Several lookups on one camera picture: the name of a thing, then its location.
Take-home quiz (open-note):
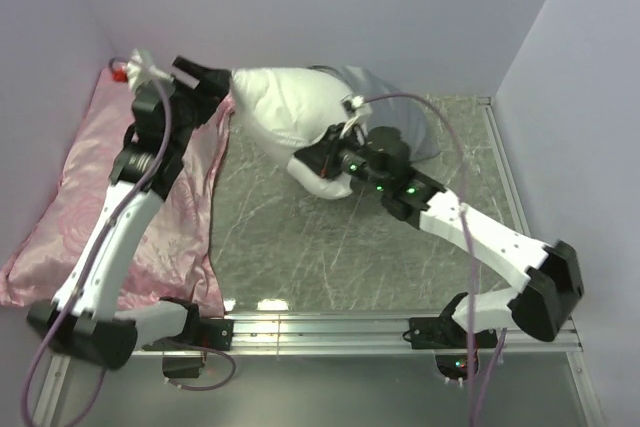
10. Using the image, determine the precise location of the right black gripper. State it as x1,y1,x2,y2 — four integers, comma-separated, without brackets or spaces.
296,123,389,193

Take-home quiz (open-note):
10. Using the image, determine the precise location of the white pillow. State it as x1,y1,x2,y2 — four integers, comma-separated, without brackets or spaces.
230,68,352,200

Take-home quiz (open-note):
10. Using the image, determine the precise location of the grey satin pillowcase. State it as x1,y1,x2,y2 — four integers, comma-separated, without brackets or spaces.
310,65,440,162

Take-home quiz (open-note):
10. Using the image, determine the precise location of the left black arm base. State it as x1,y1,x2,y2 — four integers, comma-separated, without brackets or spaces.
159,318,237,391

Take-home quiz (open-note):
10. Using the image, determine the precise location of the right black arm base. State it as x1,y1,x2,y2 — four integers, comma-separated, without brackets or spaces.
402,293,498,385

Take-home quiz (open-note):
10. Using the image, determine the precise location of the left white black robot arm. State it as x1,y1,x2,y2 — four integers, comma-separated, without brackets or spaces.
27,56,232,370

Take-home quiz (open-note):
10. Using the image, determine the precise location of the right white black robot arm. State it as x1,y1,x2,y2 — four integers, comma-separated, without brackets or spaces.
287,125,584,347

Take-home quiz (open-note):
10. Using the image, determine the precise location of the pink satin rose pillow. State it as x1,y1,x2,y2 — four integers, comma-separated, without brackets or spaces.
1,70,235,317

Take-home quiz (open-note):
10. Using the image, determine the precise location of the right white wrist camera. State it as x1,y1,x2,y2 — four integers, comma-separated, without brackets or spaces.
341,95,372,131

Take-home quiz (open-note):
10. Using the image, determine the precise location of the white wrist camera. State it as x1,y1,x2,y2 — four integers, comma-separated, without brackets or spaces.
108,49,173,93
341,95,372,131

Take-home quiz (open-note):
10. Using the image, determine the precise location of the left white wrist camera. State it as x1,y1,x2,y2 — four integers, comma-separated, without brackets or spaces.
108,49,173,93

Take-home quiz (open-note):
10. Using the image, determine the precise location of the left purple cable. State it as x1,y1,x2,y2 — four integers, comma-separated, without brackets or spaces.
18,56,237,427

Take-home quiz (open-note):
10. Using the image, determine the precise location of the aluminium mounting rail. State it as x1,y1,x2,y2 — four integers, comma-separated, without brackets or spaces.
35,312,601,426

